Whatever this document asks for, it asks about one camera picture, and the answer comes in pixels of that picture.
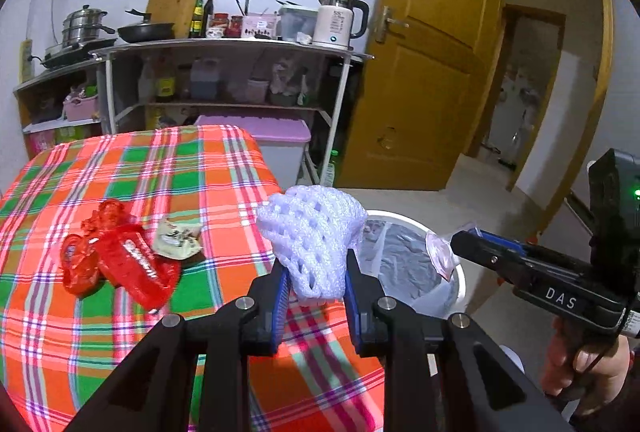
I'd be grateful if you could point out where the small beige sachet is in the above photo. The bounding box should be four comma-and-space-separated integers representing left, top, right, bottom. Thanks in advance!
150, 213, 203, 260

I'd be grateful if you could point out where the purple lidded storage box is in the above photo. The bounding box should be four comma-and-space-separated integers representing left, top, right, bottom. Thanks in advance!
195, 115, 311, 190

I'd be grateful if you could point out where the green glass bottle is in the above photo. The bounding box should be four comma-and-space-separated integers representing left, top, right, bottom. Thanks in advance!
189, 0, 206, 38

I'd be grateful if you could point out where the metal door handle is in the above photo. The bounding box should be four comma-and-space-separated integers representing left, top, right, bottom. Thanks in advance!
376, 6, 410, 44

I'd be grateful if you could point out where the yellow power strip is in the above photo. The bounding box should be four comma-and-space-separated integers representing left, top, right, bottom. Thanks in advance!
19, 40, 34, 80

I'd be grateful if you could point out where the black induction cooker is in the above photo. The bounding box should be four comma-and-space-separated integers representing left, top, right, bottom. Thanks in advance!
40, 37, 118, 68

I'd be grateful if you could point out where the pink utensil holder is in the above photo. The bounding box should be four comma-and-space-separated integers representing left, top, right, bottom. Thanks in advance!
241, 12, 279, 39

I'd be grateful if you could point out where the black frying pan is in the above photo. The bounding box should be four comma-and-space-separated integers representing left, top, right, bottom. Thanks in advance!
87, 9, 176, 44

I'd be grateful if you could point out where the clear plastic container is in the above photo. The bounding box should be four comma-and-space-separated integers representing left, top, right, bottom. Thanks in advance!
276, 3, 319, 42

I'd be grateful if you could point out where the yellow label oil bottle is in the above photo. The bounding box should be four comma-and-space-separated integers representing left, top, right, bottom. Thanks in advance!
154, 57, 177, 102

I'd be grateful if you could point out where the white foam fruit net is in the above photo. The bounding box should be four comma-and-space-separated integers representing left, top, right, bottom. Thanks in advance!
256, 185, 368, 303

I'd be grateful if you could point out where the yellow door frame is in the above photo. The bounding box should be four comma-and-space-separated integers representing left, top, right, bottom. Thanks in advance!
500, 0, 616, 238

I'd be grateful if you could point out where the white electric kettle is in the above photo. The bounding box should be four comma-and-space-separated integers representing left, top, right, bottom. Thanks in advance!
311, 0, 370, 50

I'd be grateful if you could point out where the crumpled plastic bag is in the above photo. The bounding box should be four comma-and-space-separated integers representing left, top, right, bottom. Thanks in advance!
270, 60, 308, 106

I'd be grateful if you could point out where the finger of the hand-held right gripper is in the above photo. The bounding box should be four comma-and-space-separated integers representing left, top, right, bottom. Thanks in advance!
469, 226, 540, 259
450, 231, 532, 286

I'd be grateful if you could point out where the grey plastic jug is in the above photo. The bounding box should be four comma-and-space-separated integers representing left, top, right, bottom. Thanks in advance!
190, 58, 222, 100

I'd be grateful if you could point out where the steel steamer pot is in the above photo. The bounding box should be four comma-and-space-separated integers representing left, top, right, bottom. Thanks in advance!
60, 4, 116, 48

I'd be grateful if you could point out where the grey bin liner bag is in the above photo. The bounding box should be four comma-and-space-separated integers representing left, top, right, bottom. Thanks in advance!
361, 219, 458, 313

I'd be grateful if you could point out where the clear plastic wrapper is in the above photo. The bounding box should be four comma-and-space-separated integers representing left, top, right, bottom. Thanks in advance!
425, 225, 476, 283

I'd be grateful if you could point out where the person's right hand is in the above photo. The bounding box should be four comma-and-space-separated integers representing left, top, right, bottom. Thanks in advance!
542, 315, 632, 408

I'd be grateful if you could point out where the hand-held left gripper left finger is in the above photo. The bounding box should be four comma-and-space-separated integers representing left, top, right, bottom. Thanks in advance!
65, 257, 291, 432

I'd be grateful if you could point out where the pink plastic basket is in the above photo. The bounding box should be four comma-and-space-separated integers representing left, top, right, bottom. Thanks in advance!
62, 92, 101, 122

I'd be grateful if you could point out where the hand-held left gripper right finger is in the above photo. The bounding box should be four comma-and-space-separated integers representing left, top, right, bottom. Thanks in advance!
345, 249, 576, 432

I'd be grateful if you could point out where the metal shelf rack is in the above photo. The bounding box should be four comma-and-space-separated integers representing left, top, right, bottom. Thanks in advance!
97, 37, 376, 185

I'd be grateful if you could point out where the white plastic trash bin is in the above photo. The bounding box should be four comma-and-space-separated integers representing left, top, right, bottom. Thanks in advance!
357, 209, 467, 320

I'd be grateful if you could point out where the wooden side shelf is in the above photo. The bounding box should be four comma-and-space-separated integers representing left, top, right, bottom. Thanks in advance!
14, 60, 108, 158

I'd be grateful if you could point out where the yellow wooden door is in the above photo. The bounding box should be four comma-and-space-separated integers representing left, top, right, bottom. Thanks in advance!
336, 0, 507, 191

